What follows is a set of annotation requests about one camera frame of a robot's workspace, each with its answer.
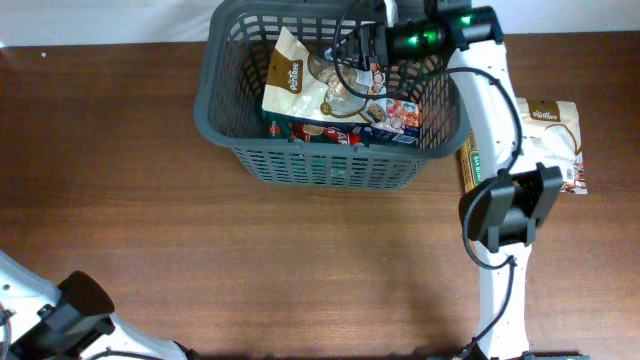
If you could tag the Pantree white grain pouch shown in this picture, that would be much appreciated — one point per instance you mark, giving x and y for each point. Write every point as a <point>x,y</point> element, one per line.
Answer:
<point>554,128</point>

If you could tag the green Nescafe coffee bag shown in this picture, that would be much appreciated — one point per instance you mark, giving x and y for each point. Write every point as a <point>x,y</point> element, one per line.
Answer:
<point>283,127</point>

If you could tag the Kleenex tissue multipack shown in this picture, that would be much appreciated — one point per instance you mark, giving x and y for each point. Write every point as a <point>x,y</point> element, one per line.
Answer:
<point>383,122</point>

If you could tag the grey plastic basket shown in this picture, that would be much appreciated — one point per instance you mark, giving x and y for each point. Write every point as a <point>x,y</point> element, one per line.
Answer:
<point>228,106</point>

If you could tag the Pantree mushroom pouch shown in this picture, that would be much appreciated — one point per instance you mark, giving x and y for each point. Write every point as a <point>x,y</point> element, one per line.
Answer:
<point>312,89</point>

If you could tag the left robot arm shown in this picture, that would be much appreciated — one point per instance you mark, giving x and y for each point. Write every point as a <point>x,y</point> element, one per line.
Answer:
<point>74,319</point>

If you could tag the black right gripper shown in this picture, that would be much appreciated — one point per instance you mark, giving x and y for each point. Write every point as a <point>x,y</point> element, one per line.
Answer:
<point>364,47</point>

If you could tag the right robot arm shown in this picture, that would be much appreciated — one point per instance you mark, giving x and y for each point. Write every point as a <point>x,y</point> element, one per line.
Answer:
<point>500,216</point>

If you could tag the San Remo spaghetti packet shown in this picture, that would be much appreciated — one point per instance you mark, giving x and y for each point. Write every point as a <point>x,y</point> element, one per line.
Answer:
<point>470,164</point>

